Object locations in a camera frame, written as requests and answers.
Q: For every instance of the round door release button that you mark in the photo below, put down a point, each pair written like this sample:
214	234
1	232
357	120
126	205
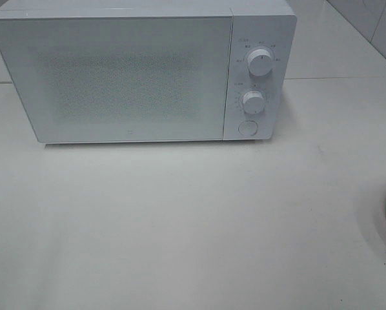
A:
248	128

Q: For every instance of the white microwave door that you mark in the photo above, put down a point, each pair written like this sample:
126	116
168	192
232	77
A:
118	80

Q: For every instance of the lower white timer knob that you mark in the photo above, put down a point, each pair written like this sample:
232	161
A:
253	102

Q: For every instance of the upper white power knob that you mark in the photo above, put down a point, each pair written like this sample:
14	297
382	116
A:
260	62

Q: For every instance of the white microwave oven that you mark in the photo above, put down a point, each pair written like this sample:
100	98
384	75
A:
269	24

